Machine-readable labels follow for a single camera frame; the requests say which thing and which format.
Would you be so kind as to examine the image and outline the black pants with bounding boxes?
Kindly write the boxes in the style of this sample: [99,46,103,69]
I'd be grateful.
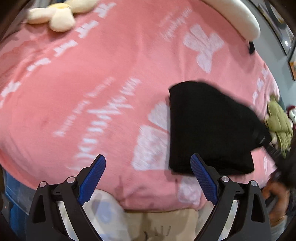
[169,81,271,176]

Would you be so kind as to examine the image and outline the cream patterned bed sheet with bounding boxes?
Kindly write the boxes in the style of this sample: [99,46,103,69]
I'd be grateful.
[83,190,213,241]

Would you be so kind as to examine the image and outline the green plush toy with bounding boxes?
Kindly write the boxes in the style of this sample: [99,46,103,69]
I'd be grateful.
[264,95,293,158]

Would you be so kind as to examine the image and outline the red white plush toy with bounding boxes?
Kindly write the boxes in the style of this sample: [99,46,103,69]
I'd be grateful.
[287,105,296,124]

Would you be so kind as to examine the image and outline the pink patterned blanket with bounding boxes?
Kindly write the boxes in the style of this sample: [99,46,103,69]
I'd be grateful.
[1,1,280,211]

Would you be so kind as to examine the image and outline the small black remote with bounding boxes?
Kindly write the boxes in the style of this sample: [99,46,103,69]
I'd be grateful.
[248,41,255,55]

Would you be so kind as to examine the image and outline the cream flower plush pillow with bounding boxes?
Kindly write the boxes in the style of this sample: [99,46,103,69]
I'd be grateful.
[27,0,100,33]

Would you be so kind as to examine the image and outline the framed wall picture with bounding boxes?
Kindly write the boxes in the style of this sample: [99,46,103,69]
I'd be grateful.
[257,1,295,60]

